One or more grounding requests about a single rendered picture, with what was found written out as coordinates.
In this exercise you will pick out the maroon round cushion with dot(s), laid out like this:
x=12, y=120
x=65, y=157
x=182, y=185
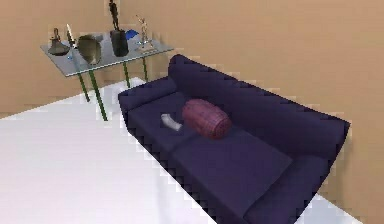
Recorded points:
x=206, y=118

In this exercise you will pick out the grey remote control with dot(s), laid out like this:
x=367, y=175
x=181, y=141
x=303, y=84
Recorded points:
x=170, y=122

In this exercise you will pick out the dark purple sofa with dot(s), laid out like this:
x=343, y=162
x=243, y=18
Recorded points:
x=233, y=166

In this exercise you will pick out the pale figurine on base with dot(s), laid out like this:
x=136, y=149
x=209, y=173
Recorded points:
x=144, y=41

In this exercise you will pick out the blue flat object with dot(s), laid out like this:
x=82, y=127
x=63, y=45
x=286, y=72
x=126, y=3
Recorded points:
x=132, y=34

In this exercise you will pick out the glass table with green legs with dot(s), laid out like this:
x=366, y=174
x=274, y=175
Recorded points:
x=106, y=60

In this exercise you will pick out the brown bowl-shaped vase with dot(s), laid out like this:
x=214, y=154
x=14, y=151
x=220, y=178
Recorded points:
x=89, y=49

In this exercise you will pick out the dark squat vase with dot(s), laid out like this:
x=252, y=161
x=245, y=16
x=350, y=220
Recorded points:
x=58, y=48

